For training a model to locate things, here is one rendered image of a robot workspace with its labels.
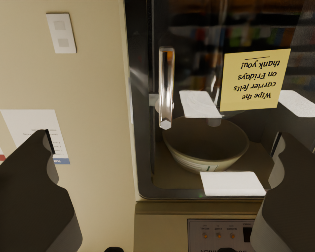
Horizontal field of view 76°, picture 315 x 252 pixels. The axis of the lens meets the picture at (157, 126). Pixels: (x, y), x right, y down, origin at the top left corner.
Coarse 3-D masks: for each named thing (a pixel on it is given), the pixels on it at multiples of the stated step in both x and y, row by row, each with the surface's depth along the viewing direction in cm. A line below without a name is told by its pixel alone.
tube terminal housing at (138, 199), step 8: (120, 0) 22; (120, 8) 23; (120, 16) 23; (120, 24) 24; (128, 72) 26; (128, 88) 27; (128, 96) 28; (128, 104) 29; (128, 112) 29; (136, 176) 36; (136, 184) 37; (136, 192) 38; (136, 200) 39; (144, 200) 39; (152, 200) 39; (160, 200) 39; (168, 200) 39; (176, 200) 39; (184, 200) 39; (192, 200) 39; (200, 200) 39; (208, 200) 39; (216, 200) 39; (224, 200) 39; (232, 200) 39; (240, 200) 39; (248, 200) 39; (256, 200) 39
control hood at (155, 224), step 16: (144, 208) 38; (160, 208) 38; (176, 208) 38; (192, 208) 38; (208, 208) 38; (224, 208) 38; (240, 208) 38; (256, 208) 38; (144, 224) 36; (160, 224) 36; (176, 224) 36; (144, 240) 36; (160, 240) 36; (176, 240) 36
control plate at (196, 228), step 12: (192, 228) 36; (204, 228) 36; (216, 228) 36; (228, 228) 36; (240, 228) 36; (252, 228) 36; (192, 240) 36; (204, 240) 36; (216, 240) 36; (228, 240) 36; (240, 240) 36
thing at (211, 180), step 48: (144, 0) 21; (192, 0) 21; (240, 0) 21; (288, 0) 21; (144, 48) 24; (192, 48) 24; (240, 48) 24; (288, 48) 24; (144, 96) 27; (192, 96) 27; (288, 96) 27; (144, 144) 31; (192, 144) 31; (240, 144) 31; (144, 192) 36; (192, 192) 36; (240, 192) 36
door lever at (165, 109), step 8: (160, 48) 19; (168, 48) 19; (160, 56) 19; (168, 56) 19; (160, 64) 20; (168, 64) 20; (160, 72) 20; (168, 72) 20; (160, 80) 20; (168, 80) 20; (160, 88) 21; (168, 88) 21; (160, 96) 21; (168, 96) 21; (160, 104) 22; (168, 104) 22; (160, 112) 22; (168, 112) 22; (160, 120) 23; (168, 120) 23; (168, 128) 23
